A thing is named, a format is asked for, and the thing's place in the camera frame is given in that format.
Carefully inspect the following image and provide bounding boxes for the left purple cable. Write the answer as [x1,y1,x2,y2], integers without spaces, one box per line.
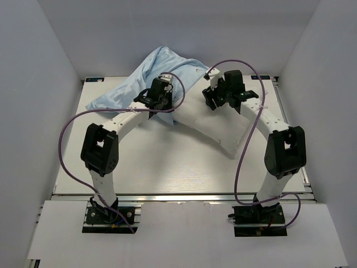
[59,71,186,234]

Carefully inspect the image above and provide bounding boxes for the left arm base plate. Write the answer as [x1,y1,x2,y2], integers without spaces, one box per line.
[82,205,141,234]

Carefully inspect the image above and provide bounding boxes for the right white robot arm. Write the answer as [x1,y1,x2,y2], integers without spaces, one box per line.
[202,69,306,223]

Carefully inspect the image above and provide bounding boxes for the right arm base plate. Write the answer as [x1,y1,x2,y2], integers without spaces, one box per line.
[228,203,287,237]

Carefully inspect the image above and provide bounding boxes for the aluminium front rail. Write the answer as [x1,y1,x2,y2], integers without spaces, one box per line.
[51,192,317,204]

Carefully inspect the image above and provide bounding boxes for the right blue table label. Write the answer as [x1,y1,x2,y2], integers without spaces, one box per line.
[250,75,271,80]

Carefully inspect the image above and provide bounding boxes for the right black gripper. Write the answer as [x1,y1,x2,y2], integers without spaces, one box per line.
[202,76,232,111]

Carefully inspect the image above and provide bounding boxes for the blue table label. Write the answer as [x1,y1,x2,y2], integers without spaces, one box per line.
[250,75,271,80]
[85,77,104,83]

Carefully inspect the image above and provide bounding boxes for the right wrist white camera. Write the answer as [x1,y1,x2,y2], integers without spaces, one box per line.
[204,68,221,89]

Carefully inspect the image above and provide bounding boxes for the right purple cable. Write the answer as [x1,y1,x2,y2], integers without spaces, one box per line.
[208,59,302,231]

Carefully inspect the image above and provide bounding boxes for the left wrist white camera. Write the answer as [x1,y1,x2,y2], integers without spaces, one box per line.
[158,74,173,84]

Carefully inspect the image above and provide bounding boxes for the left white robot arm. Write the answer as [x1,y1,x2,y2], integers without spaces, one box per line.
[80,74,173,223]

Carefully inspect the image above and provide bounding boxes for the left blue table label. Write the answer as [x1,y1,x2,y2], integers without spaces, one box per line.
[85,77,104,83]

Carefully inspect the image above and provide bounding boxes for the light blue pillowcase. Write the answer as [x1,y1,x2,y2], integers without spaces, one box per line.
[85,45,210,126]

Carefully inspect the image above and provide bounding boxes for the white pillow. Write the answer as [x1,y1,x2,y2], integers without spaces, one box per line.
[173,78,252,156]

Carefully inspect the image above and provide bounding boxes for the right aluminium side rail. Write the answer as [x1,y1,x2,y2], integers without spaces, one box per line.
[272,76,311,196]

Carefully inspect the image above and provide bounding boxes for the purple cable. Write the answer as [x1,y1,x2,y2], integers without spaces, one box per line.
[59,71,186,234]
[208,59,302,231]

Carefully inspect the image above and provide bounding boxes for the wrist white camera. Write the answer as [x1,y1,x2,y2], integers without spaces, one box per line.
[204,68,221,89]
[158,74,173,84]

